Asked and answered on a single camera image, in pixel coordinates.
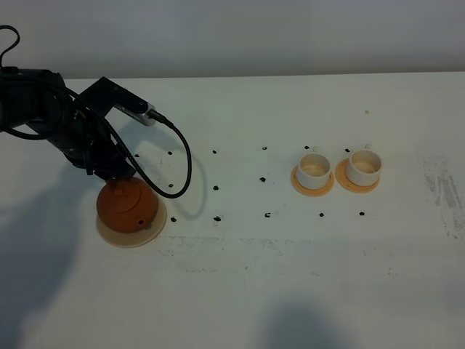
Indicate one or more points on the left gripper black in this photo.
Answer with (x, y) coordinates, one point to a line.
(86, 142)

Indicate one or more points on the brown clay teapot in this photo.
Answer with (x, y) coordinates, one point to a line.
(127, 205)

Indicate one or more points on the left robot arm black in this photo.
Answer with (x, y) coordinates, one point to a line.
(35, 106)

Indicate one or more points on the beige round teapot coaster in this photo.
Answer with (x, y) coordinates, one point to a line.
(137, 239)

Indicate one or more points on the left white teacup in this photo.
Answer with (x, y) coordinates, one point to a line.
(313, 169)

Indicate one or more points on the white teacup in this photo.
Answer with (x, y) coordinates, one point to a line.
(313, 169)
(364, 167)

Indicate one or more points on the left orange saucer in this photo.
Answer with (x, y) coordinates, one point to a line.
(311, 192)

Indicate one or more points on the orange saucer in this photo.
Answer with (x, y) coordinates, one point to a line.
(311, 192)
(344, 181)

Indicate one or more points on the right orange saucer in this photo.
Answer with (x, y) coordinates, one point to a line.
(344, 181)

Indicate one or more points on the right white teacup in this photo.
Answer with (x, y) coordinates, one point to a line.
(364, 167)

